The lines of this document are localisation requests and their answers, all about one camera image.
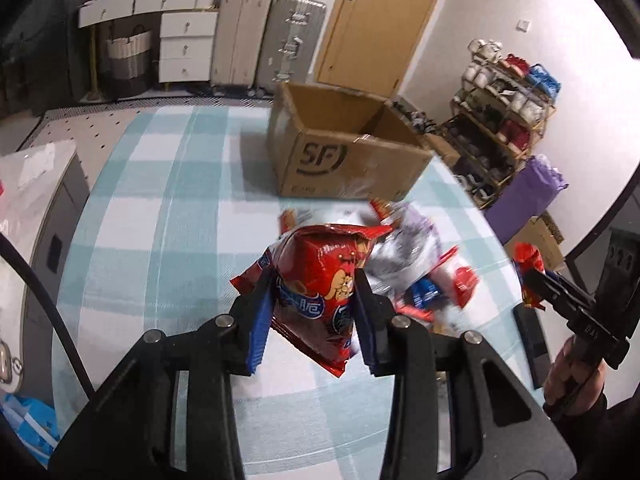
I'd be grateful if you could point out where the white orange noodle snack bag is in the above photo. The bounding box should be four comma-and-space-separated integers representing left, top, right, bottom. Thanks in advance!
279, 208, 299, 235

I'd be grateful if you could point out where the person's right hand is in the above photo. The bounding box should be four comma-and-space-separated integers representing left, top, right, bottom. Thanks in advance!
544, 336, 606, 416

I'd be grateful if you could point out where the red chip bag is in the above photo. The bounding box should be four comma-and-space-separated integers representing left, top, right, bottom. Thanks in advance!
230, 223, 393, 377

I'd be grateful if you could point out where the brown SF cardboard box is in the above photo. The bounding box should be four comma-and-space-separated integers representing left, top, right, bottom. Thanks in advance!
267, 82, 433, 202

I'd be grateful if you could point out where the large purple white snack bag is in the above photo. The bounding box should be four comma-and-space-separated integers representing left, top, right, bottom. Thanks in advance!
364, 200, 444, 298

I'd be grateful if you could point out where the beige suitcase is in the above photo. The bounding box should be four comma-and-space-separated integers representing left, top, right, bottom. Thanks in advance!
210, 0, 272, 89

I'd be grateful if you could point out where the blue Oreo cookie pack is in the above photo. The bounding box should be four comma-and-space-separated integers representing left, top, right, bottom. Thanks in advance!
404, 276, 448, 312

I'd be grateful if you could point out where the woven laundry basket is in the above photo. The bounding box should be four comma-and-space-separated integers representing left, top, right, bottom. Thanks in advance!
104, 24, 152, 99

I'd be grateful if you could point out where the small cardboard box on floor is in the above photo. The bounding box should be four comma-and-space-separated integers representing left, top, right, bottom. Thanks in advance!
504, 217, 564, 271

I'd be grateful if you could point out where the wooden door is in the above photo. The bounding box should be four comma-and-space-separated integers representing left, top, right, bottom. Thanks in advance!
314, 0, 437, 98

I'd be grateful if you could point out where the silver suitcase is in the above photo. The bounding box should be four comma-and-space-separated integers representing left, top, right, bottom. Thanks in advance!
255, 0, 326, 93

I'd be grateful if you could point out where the purple gift bag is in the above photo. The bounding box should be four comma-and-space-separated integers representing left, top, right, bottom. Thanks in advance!
485, 155, 568, 244

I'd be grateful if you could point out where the blue plastic bag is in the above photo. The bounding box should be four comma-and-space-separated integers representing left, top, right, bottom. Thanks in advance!
1, 392, 61, 468

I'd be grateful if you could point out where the teal plaid tablecloth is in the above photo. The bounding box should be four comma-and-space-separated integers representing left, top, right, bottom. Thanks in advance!
52, 104, 544, 476

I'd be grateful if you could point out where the black cable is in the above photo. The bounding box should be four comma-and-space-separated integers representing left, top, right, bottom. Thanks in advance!
0, 231, 97, 403

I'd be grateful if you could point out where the white side table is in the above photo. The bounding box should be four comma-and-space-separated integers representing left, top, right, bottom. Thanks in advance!
1, 141, 89, 405

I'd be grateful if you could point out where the red white snack packet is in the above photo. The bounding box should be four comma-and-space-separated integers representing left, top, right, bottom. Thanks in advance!
428, 246, 480, 309

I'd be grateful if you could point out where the red black wafer pack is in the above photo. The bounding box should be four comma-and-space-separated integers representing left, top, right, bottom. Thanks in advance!
396, 304, 435, 323

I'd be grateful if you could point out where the white drawer desk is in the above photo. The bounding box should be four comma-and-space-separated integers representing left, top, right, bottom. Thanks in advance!
78, 0, 218, 84

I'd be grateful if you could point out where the wooden shoe rack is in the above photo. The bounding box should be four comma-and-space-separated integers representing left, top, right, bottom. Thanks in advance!
439, 38, 562, 209

